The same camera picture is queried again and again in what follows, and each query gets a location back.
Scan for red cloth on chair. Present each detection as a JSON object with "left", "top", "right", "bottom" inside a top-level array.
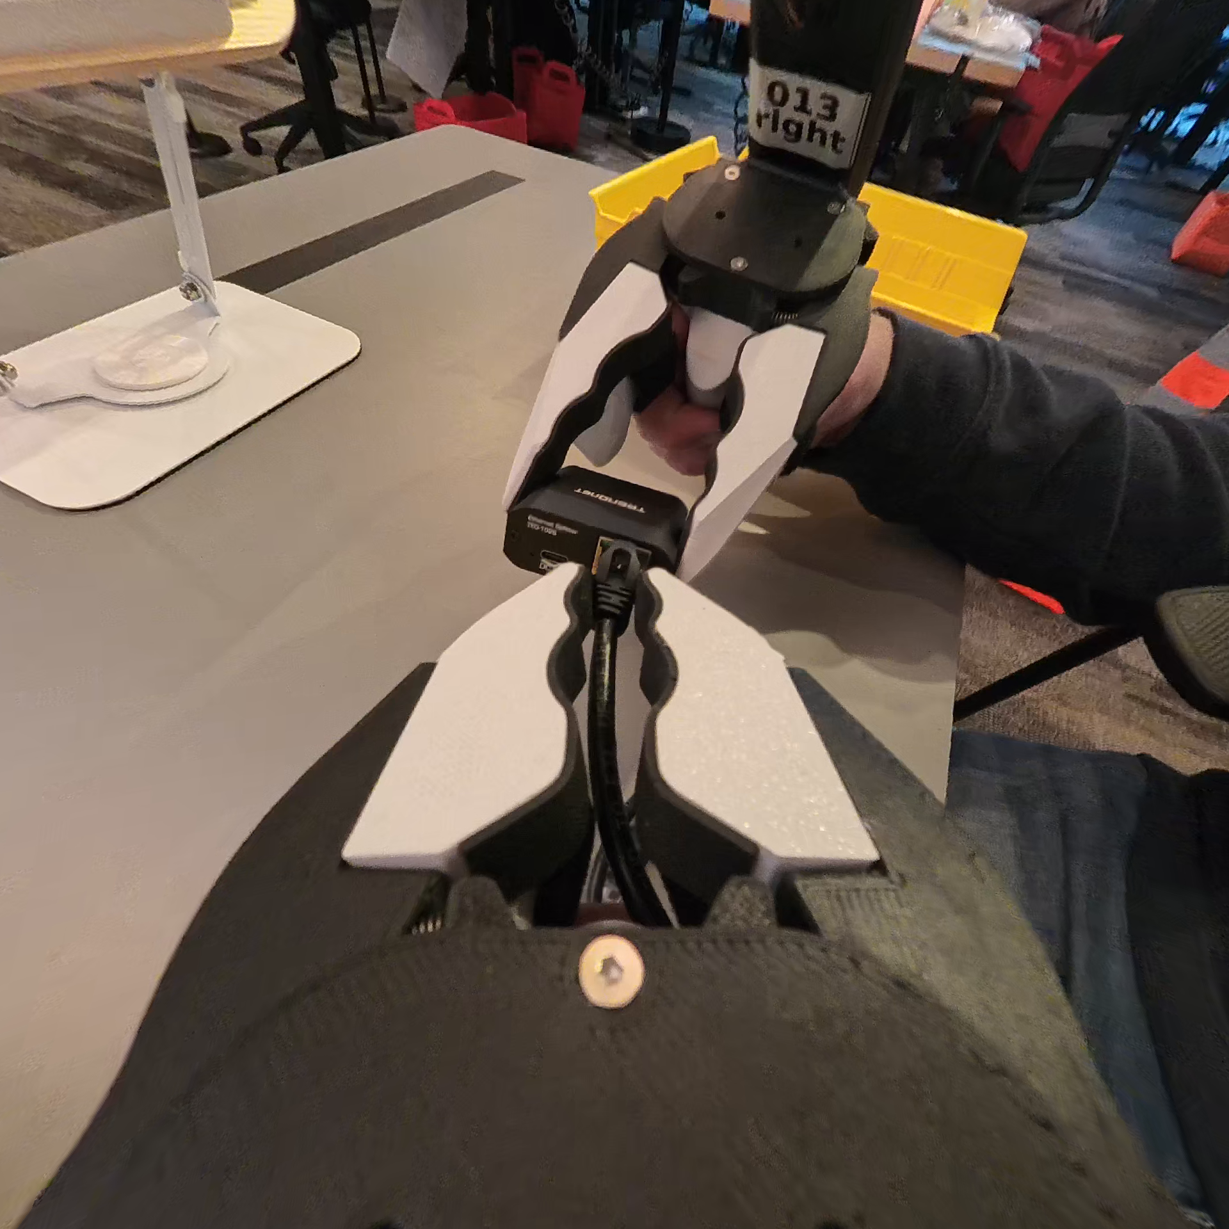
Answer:
[{"left": 999, "top": 23, "right": 1124, "bottom": 173}]

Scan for wooden office desk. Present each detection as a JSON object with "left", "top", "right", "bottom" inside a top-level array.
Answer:
[{"left": 904, "top": 0, "right": 1047, "bottom": 91}]

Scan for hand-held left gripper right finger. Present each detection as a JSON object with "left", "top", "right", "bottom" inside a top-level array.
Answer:
[{"left": 633, "top": 566, "right": 884, "bottom": 921}]

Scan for yellow plastic bin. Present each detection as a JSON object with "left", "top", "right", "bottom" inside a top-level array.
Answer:
[{"left": 587, "top": 133, "right": 1029, "bottom": 337}]

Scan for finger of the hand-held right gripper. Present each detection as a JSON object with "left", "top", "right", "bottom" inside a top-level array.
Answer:
[
  {"left": 677, "top": 322, "right": 833, "bottom": 584},
  {"left": 502, "top": 259, "right": 677, "bottom": 525}
]

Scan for black mesh office chair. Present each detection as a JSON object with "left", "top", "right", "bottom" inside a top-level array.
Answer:
[{"left": 953, "top": 584, "right": 1229, "bottom": 722}]

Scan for person's right hand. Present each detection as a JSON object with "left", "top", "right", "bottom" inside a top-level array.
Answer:
[{"left": 636, "top": 306, "right": 901, "bottom": 477}]

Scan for instruction board on white stand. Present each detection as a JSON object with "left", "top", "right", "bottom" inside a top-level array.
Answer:
[{"left": 0, "top": 0, "right": 365, "bottom": 510}]

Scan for black ethernet splitter box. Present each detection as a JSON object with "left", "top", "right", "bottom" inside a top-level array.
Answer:
[{"left": 502, "top": 465, "right": 695, "bottom": 576}]

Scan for person's blue jeans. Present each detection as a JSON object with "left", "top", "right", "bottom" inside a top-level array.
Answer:
[{"left": 946, "top": 727, "right": 1229, "bottom": 1229}]

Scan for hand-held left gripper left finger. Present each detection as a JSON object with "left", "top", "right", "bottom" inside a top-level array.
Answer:
[{"left": 342, "top": 561, "right": 594, "bottom": 921}]

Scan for orange floor bin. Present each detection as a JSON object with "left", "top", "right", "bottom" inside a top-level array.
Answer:
[{"left": 1171, "top": 187, "right": 1229, "bottom": 280}]

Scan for white paper sheet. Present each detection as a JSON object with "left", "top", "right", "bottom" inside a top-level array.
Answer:
[{"left": 387, "top": 0, "right": 469, "bottom": 97}]

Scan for orange traffic cone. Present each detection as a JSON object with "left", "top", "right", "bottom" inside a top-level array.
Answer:
[{"left": 999, "top": 325, "right": 1229, "bottom": 617}]

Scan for clear plastic bags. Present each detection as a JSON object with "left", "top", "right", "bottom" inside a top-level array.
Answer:
[{"left": 922, "top": 0, "right": 1033, "bottom": 54}]

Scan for black ethernet cable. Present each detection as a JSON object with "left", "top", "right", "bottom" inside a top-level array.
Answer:
[{"left": 585, "top": 542, "right": 677, "bottom": 927}]

